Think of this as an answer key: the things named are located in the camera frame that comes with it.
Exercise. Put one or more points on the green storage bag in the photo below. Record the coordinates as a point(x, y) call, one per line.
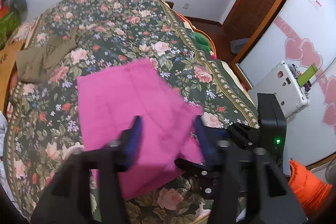
point(9, 22)

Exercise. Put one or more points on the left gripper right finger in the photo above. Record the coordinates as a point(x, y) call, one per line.
point(269, 197)

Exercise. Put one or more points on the white wardrobe sliding door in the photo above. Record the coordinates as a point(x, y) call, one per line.
point(302, 33)

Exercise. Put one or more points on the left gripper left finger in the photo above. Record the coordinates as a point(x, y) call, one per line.
point(66, 199)

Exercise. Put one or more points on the olive green pants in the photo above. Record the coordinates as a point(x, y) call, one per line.
point(35, 64)

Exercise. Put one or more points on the orange jacket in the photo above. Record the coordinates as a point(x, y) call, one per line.
point(314, 195)

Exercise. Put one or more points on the colourful fleece blanket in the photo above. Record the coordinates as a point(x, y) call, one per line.
point(203, 41)

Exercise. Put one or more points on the wooden lap desk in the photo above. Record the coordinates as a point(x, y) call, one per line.
point(8, 57)

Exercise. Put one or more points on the white wall socket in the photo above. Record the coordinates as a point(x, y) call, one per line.
point(185, 6)

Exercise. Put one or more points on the pink pants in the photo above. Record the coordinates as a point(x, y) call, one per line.
point(134, 97)

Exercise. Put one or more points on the green bottle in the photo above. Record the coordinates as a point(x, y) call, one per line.
point(305, 77)

